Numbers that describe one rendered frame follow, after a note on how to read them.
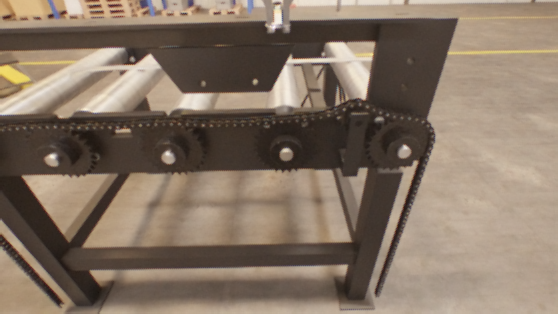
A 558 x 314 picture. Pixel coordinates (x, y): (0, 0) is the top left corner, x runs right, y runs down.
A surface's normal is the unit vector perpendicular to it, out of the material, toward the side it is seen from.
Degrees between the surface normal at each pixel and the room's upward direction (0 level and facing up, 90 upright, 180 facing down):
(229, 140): 90
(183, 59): 90
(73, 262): 90
